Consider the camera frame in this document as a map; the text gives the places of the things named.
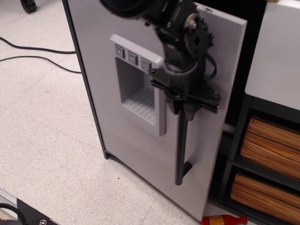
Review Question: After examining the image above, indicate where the grey water dispenser panel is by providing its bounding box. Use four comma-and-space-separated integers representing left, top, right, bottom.
110, 34, 165, 137

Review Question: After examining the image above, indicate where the lower woven wooden basket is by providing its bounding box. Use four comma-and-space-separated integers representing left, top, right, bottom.
230, 174, 300, 225

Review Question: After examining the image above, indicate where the red toy ketchup bottle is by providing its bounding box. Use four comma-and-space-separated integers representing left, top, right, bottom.
201, 215, 248, 225

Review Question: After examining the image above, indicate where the upper black floor cable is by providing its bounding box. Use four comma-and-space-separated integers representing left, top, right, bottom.
0, 37, 76, 54

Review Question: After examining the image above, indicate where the grey toy fridge door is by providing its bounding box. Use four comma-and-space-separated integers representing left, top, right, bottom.
63, 0, 247, 220

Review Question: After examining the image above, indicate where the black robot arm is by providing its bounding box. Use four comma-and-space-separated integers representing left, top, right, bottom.
101, 0, 221, 121

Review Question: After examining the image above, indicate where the black floor cable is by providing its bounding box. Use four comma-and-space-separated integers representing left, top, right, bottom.
0, 55, 82, 74
0, 37, 76, 54

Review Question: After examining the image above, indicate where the woven wooden basket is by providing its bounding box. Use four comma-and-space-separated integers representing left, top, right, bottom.
240, 117, 300, 179
230, 174, 300, 225

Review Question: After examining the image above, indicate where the upper woven wooden basket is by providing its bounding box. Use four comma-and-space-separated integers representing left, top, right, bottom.
240, 117, 300, 179

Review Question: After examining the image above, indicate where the white toy item on shelf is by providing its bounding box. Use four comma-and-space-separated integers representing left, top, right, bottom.
223, 123, 236, 134

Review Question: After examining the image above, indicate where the dark grey fridge cabinet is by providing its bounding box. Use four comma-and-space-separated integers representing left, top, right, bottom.
61, 0, 300, 225

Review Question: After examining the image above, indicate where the black cylindrical door handle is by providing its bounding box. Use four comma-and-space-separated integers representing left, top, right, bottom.
175, 111, 192, 186

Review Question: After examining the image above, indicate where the black braided base cable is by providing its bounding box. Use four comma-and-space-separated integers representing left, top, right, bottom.
0, 204, 35, 225

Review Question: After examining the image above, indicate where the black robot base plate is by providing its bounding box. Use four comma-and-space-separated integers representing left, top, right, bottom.
16, 198, 59, 225

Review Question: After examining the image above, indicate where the lower black floor cable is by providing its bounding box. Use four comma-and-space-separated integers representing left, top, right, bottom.
0, 55, 82, 74

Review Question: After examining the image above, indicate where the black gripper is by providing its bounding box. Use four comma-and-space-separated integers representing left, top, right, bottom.
150, 63, 221, 121

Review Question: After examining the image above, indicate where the black caster wheel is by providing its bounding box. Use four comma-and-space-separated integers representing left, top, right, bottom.
20, 0, 37, 14

